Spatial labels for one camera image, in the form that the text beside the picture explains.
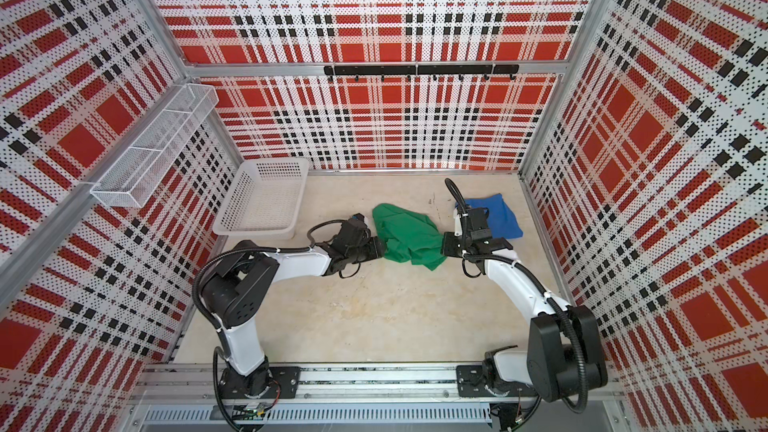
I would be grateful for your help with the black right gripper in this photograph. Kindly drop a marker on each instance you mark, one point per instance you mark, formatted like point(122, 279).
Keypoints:
point(448, 246)

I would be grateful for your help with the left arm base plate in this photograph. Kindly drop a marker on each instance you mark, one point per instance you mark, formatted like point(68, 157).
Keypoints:
point(264, 383)

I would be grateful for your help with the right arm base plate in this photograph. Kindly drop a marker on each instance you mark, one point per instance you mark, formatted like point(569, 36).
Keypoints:
point(477, 381)

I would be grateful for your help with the white plastic laundry basket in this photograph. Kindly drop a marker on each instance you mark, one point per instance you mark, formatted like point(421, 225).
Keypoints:
point(264, 199)

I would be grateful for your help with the blue tank top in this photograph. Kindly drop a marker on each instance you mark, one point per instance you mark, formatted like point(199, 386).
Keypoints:
point(501, 219)

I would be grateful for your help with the black wall hook rail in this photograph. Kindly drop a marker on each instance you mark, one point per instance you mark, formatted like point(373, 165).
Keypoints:
point(420, 70)

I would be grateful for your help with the white wire wall shelf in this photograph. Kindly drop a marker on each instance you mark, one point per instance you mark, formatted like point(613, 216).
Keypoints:
point(135, 175)

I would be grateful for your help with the aluminium front rail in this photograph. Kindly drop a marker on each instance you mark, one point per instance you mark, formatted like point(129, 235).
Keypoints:
point(329, 382)

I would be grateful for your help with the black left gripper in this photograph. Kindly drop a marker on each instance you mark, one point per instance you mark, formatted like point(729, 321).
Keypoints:
point(374, 245)

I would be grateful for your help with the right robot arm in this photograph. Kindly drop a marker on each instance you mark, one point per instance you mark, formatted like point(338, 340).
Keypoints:
point(563, 359)

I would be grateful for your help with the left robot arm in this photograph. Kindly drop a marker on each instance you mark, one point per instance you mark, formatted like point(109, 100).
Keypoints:
point(230, 289)

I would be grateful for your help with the green tank top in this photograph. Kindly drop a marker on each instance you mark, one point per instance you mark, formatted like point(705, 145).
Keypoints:
point(408, 236)

